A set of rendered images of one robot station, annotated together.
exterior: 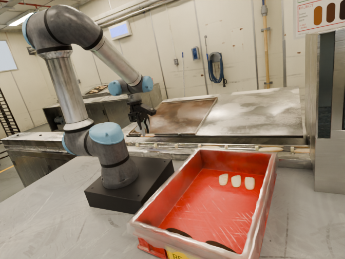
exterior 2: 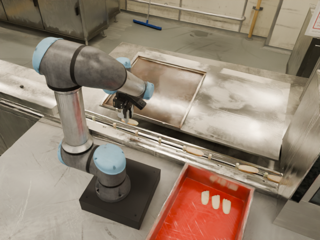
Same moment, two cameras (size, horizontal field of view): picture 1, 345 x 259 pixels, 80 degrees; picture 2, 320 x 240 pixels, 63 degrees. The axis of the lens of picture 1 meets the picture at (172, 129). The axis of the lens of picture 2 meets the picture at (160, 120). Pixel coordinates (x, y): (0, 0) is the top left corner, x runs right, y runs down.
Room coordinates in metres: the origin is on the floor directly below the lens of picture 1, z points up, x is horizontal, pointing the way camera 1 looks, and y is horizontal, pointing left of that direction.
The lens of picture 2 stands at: (0.09, 0.19, 1.88)
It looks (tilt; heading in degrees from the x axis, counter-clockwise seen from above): 42 degrees down; 349
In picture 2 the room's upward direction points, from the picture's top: 3 degrees clockwise
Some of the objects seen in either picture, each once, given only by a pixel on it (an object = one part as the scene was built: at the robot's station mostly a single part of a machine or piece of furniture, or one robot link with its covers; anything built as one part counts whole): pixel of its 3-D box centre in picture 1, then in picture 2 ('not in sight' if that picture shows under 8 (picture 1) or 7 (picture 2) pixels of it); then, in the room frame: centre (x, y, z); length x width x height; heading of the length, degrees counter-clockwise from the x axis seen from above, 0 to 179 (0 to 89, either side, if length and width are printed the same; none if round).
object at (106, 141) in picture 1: (108, 141); (108, 163); (0.76, 0.26, 1.06); 0.13 x 0.12 x 0.14; 62
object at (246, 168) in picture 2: (270, 149); (248, 168); (0.82, -0.41, 0.86); 0.10 x 0.04 x 0.01; 69
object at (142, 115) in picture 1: (137, 111); (123, 97); (1.18, 0.18, 1.08); 0.09 x 0.08 x 0.12; 58
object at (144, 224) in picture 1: (214, 194); (200, 223); (0.57, -0.09, 0.88); 0.49 x 0.34 x 0.10; 145
